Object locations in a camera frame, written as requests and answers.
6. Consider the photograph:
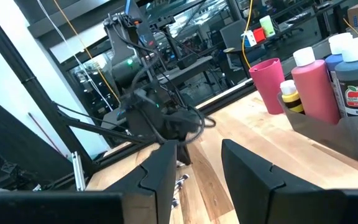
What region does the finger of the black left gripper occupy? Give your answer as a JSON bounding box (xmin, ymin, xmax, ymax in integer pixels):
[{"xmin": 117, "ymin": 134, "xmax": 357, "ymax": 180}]
[{"xmin": 177, "ymin": 143, "xmax": 193, "ymax": 166}]

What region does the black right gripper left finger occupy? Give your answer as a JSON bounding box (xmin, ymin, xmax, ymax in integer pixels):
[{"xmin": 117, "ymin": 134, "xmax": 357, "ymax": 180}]
[{"xmin": 0, "ymin": 139, "xmax": 178, "ymax": 224}]

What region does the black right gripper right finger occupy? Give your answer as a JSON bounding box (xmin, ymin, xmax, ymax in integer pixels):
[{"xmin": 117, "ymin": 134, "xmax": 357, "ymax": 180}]
[{"xmin": 221, "ymin": 139, "xmax": 358, "ymax": 224}]

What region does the small yellow black-striped paint bottle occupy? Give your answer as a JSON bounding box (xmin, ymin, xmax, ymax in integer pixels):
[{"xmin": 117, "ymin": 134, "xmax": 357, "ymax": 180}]
[{"xmin": 279, "ymin": 79, "xmax": 306, "ymax": 114}]

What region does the large coral red paint bottle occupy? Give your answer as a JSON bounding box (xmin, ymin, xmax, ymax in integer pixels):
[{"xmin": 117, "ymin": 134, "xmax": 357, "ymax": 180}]
[{"xmin": 291, "ymin": 46, "xmax": 342, "ymax": 126}]

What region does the grey office desk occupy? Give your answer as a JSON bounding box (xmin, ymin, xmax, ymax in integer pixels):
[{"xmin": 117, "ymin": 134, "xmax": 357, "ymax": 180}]
[{"xmin": 157, "ymin": 55, "xmax": 214, "ymax": 90}]

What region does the red plastic cup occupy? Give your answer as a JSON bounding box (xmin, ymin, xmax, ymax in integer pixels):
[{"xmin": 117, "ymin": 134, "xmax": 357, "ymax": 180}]
[{"xmin": 248, "ymin": 57, "xmax": 287, "ymax": 116}]

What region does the grey plastic caddy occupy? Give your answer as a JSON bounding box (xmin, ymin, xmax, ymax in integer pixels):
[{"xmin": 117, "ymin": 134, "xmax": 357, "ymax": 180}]
[{"xmin": 277, "ymin": 92, "xmax": 358, "ymax": 163}]

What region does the grey office chair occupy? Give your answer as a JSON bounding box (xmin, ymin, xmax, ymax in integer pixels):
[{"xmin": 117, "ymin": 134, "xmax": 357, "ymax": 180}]
[{"xmin": 219, "ymin": 19, "xmax": 262, "ymax": 68}]

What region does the white blue carton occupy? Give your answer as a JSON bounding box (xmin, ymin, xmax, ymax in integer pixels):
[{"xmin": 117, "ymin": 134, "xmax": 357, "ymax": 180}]
[{"xmin": 241, "ymin": 30, "xmax": 258, "ymax": 49}]

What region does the small red box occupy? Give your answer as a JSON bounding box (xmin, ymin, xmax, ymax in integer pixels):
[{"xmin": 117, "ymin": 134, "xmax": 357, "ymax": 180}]
[{"xmin": 253, "ymin": 27, "xmax": 267, "ymax": 44}]

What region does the light green cup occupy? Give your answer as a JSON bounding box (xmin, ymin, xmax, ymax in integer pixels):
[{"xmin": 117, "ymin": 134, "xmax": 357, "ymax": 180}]
[{"xmin": 259, "ymin": 14, "xmax": 277, "ymax": 39}]

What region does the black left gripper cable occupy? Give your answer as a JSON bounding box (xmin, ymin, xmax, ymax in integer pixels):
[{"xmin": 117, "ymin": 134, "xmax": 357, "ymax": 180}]
[{"xmin": 183, "ymin": 105, "xmax": 218, "ymax": 146}]

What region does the silver aluminium rail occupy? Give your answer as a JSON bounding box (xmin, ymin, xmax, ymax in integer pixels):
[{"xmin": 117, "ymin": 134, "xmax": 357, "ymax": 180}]
[{"xmin": 71, "ymin": 151, "xmax": 87, "ymax": 192}]

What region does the yellow hanging cable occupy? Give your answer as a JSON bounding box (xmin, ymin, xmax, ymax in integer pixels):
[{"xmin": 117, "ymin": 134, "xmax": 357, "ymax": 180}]
[{"xmin": 53, "ymin": 0, "xmax": 121, "ymax": 104}]

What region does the yellow extension cable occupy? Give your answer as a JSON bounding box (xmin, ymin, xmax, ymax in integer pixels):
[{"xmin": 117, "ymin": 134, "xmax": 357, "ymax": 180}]
[{"xmin": 242, "ymin": 0, "xmax": 255, "ymax": 70}]

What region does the white hanging cable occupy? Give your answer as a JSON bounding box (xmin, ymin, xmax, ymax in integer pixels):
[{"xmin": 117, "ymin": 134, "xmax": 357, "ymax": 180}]
[{"xmin": 35, "ymin": 0, "xmax": 115, "ymax": 112}]

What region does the black aluminium rig frame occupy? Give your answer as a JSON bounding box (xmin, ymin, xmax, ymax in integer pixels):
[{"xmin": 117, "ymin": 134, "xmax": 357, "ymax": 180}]
[{"xmin": 0, "ymin": 0, "xmax": 259, "ymax": 187}]

